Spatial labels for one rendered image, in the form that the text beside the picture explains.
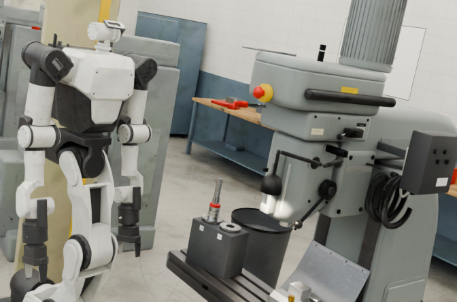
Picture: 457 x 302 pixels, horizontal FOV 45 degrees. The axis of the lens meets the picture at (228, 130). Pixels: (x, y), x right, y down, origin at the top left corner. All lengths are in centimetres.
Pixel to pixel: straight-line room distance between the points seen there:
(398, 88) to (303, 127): 503
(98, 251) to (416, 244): 129
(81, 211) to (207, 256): 55
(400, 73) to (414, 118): 452
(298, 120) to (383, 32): 47
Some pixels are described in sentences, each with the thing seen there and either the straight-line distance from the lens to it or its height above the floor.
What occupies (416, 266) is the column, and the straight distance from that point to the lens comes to 252.
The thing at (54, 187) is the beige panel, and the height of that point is 84.
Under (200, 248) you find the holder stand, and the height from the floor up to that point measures 103.
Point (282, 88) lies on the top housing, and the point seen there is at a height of 179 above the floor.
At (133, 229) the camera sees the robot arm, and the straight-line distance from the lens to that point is 236.
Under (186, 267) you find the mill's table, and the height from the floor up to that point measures 94.
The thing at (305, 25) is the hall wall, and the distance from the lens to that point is 790.
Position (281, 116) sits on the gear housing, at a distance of 190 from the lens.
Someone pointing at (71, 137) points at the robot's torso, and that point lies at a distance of 220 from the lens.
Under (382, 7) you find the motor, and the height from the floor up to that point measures 212.
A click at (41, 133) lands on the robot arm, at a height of 147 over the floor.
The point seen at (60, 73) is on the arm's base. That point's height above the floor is 169.
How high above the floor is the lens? 193
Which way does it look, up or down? 10 degrees down
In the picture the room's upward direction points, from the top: 10 degrees clockwise
